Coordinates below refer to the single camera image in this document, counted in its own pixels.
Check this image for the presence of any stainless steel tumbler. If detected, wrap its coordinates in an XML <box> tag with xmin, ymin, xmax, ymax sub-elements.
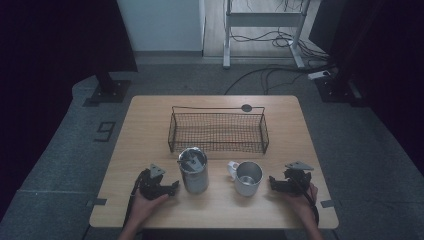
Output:
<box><xmin>177</xmin><ymin>146</ymin><xmax>210</xmax><ymax>195</ymax></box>

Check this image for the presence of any person's left hand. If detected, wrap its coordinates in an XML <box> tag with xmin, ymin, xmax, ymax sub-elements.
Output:
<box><xmin>128</xmin><ymin>191</ymin><xmax>170</xmax><ymax>226</ymax></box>

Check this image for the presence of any black stand base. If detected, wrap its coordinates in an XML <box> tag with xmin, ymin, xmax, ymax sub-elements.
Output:
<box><xmin>89</xmin><ymin>71</ymin><xmax>132</xmax><ymax>104</ymax></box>
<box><xmin>314</xmin><ymin>73</ymin><xmax>364</xmax><ymax>105</ymax></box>

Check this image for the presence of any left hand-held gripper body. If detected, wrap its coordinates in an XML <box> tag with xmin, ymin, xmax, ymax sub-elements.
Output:
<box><xmin>134</xmin><ymin>163</ymin><xmax>167</xmax><ymax>201</ymax></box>

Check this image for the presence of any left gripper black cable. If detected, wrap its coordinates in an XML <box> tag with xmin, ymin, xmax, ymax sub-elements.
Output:
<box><xmin>123</xmin><ymin>171</ymin><xmax>145</xmax><ymax>229</ymax></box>

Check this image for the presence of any tangle of floor cables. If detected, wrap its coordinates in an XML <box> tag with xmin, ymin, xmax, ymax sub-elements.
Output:
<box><xmin>229</xmin><ymin>28</ymin><xmax>332</xmax><ymax>62</ymax></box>

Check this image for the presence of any white mug with steel interior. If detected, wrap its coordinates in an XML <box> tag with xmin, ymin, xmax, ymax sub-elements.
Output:
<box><xmin>227</xmin><ymin>160</ymin><xmax>264</xmax><ymax>198</ymax></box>

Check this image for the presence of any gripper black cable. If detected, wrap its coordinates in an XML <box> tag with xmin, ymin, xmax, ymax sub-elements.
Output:
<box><xmin>123</xmin><ymin>171</ymin><xmax>145</xmax><ymax>229</ymax></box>
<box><xmin>290</xmin><ymin>178</ymin><xmax>320</xmax><ymax>227</ymax></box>

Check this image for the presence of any dark curtain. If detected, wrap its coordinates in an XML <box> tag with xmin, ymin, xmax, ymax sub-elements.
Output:
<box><xmin>0</xmin><ymin>0</ymin><xmax>139</xmax><ymax>188</ymax></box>
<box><xmin>309</xmin><ymin>0</ymin><xmax>424</xmax><ymax>168</ymax></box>

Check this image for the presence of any white power strip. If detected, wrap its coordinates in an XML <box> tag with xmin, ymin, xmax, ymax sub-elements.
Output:
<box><xmin>307</xmin><ymin>70</ymin><xmax>331</xmax><ymax>81</ymax></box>

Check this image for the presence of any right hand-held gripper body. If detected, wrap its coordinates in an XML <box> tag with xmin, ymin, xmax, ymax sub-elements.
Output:
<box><xmin>281</xmin><ymin>160</ymin><xmax>315</xmax><ymax>195</ymax></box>

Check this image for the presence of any person's right hand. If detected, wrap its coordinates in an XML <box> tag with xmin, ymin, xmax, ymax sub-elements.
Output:
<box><xmin>283</xmin><ymin>182</ymin><xmax>320</xmax><ymax>224</ymax></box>

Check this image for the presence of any black wire mesh basket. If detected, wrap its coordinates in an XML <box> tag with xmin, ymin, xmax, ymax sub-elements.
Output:
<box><xmin>167</xmin><ymin>105</ymin><xmax>270</xmax><ymax>155</ymax></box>

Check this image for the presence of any white desk frame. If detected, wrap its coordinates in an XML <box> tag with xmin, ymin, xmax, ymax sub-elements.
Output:
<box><xmin>222</xmin><ymin>0</ymin><xmax>313</xmax><ymax>70</ymax></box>

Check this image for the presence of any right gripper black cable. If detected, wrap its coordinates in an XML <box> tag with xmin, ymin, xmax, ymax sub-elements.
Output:
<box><xmin>290</xmin><ymin>178</ymin><xmax>320</xmax><ymax>227</ymax></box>

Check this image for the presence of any long black floor cable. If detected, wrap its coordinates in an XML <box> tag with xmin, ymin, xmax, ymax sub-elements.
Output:
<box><xmin>224</xmin><ymin>64</ymin><xmax>336</xmax><ymax>96</ymax></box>

